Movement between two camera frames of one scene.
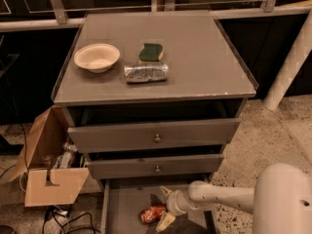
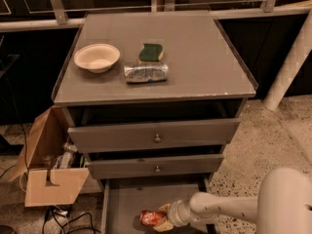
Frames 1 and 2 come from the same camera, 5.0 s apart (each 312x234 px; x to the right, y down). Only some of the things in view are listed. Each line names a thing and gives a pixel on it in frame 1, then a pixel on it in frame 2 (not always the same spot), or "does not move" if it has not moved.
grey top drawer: (154, 136) does not move
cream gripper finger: (166, 219) does not move
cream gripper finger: (166, 191) → (165, 207)
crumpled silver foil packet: (145, 72) does not move
